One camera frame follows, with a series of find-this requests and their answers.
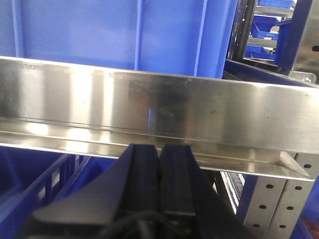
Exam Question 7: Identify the steel shelf front rail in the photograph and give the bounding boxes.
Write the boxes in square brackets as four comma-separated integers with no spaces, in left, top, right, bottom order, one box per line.
[0,57,319,181]

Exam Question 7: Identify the perforated steel shelf upright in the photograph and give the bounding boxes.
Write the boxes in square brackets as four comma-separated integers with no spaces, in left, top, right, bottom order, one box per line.
[237,153,319,239]

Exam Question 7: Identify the blue lower left bin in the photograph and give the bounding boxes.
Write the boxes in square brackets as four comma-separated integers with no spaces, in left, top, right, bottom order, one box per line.
[0,147,115,239]

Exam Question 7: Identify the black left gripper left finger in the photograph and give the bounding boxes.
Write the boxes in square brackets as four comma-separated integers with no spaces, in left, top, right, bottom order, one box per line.
[32,144,158,224]

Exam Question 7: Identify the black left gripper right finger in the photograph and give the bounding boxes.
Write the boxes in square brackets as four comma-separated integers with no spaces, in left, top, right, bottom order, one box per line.
[159,144,252,239]

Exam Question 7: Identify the blue background small bins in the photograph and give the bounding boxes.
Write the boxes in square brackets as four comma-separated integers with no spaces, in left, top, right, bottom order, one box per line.
[244,0,297,61]

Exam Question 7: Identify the large blue upper bin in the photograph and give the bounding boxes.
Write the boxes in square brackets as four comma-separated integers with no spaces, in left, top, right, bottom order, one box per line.
[0,0,237,78]

